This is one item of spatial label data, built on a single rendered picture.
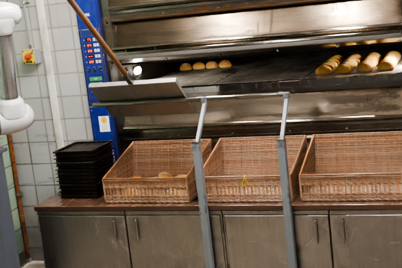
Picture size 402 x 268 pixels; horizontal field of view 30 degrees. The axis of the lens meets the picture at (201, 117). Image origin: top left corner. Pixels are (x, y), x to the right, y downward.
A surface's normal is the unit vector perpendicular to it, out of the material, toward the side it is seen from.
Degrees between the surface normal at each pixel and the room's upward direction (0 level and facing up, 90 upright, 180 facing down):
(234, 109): 70
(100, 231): 90
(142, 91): 139
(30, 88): 90
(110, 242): 90
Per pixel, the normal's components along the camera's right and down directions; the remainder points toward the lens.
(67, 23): -0.33, 0.20
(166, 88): -0.13, 0.87
